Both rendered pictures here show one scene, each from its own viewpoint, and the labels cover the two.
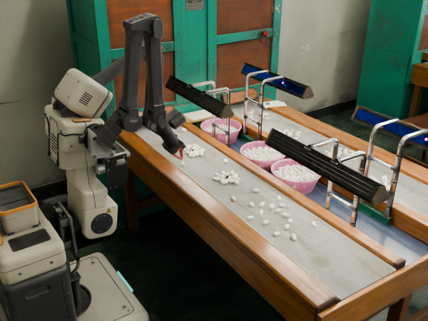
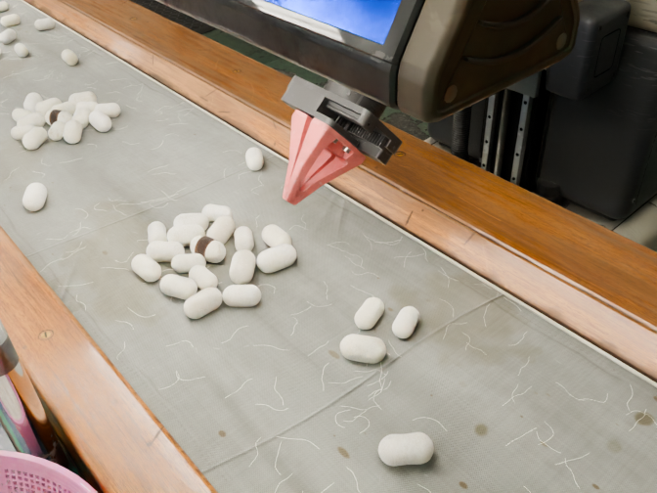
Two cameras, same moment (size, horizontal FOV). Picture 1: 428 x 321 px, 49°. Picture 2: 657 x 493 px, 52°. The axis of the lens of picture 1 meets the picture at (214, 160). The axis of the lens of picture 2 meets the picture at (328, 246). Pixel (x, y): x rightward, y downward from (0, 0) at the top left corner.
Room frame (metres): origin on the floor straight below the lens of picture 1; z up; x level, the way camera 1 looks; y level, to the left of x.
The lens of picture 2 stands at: (2.95, 0.18, 1.14)
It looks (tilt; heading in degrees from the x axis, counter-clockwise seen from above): 38 degrees down; 174
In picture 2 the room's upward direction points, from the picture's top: 3 degrees counter-clockwise
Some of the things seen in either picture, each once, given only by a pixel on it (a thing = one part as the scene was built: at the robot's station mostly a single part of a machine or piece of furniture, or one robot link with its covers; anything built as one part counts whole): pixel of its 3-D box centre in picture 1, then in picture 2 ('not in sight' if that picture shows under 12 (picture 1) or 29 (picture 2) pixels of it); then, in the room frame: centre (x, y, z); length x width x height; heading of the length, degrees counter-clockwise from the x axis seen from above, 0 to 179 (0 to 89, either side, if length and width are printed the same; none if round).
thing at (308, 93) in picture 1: (274, 79); not in sight; (2.80, -0.37, 1.08); 0.62 x 0.08 x 0.07; 33
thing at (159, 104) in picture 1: (154, 72); not in sight; (1.80, 0.24, 1.40); 0.11 x 0.06 x 0.43; 35
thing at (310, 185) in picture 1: (295, 177); not in sight; (2.18, -0.44, 0.72); 0.27 x 0.27 x 0.10
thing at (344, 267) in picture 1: (230, 184); (57, 120); (2.10, -0.09, 0.73); 1.81 x 0.30 x 0.02; 33
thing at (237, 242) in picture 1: (195, 205); (197, 109); (1.98, 0.09, 0.67); 1.81 x 0.12 x 0.19; 33
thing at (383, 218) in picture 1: (391, 170); not in sight; (1.94, -0.83, 0.90); 0.20 x 0.19 x 0.45; 33
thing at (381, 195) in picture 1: (320, 161); not in sight; (1.68, -0.43, 1.08); 0.62 x 0.08 x 0.07; 33
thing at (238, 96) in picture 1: (239, 96); not in sight; (3.20, -0.18, 0.83); 0.30 x 0.06 x 0.07; 123
